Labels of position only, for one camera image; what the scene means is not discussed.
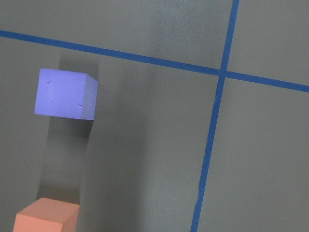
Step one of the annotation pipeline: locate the purple foam block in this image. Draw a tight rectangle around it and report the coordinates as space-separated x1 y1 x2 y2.
34 68 98 121

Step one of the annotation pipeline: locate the orange foam block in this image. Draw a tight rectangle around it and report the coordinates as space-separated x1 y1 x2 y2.
13 198 80 232

